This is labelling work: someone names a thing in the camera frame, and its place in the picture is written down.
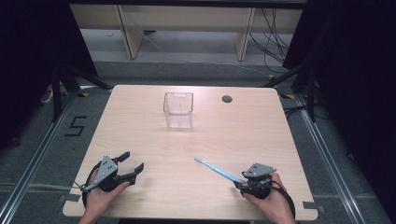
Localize person's left hand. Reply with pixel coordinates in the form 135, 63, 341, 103
83, 169, 132, 218

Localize black floor cable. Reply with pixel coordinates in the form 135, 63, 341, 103
282, 104, 332, 121

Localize thin white floor cable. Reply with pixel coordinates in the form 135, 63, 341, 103
142, 33, 273, 78

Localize person's right hand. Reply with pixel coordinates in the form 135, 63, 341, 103
244, 172, 295, 221

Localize aluminium floor rail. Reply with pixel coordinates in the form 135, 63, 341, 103
294, 94, 368, 224
0, 91, 78, 224

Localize bundle of black cables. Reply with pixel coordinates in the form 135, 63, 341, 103
248, 7, 291, 75

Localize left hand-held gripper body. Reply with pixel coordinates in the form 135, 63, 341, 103
81, 154, 138, 192

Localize light wooden shelf unit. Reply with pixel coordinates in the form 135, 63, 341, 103
69, 3, 304, 62

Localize clear plastic container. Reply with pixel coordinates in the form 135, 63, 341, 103
163, 91, 194, 130

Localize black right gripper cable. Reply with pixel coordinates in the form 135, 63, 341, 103
270, 179, 297, 219

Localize black metal stand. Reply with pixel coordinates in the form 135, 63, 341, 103
262, 61, 318, 123
50, 61, 114, 123

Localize black curtain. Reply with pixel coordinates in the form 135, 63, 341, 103
0, 0, 99, 151
281, 0, 396, 222

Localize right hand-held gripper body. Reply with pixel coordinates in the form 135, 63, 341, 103
242, 162, 277, 201

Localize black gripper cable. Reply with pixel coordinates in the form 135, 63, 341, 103
270, 179, 297, 219
80, 162, 101, 210

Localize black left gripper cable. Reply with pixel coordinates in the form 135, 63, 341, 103
80, 162, 101, 210

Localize grey tape patch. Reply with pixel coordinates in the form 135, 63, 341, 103
58, 193, 81, 203
302, 201, 327, 215

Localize blue toothbrush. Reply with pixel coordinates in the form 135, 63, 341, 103
194, 156, 246, 185

